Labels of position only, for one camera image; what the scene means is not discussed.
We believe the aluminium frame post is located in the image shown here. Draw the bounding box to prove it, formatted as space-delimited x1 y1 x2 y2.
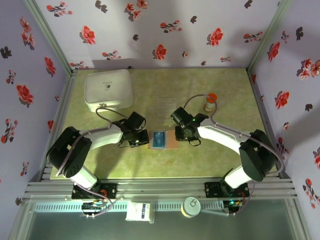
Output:
246 0 293 74
23 0 79 76

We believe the silver tin can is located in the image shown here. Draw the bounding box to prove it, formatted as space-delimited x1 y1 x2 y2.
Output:
181 196 202 219

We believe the white paper box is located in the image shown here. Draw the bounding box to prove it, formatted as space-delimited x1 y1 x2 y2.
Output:
124 201 152 223

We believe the wide aluminium frame rail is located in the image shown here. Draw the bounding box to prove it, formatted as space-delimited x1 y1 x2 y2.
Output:
21 177 299 201

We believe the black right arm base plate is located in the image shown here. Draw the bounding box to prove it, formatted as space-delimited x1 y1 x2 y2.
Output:
204 181 250 199

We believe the white square lidded box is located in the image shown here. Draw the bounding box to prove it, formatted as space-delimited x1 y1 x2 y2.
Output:
84 69 134 112

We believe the pill bottle with orange cap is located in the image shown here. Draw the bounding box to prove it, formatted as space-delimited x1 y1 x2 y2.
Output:
203 92 218 112

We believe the electronics board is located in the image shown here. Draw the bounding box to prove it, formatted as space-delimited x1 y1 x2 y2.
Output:
223 199 244 216
81 199 106 218

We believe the white slotted cable duct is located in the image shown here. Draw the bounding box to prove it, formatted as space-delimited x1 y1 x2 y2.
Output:
33 201 235 213

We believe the clear plastic tray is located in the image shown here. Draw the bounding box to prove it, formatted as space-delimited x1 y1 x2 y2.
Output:
157 97 178 119

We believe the brown tray with clear lid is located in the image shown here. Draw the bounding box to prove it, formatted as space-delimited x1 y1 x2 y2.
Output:
147 129 180 151

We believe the blue rectangular packet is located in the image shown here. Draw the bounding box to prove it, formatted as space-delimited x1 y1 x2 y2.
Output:
151 131 167 149

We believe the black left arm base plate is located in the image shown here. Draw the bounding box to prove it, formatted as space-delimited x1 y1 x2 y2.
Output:
71 183 118 200

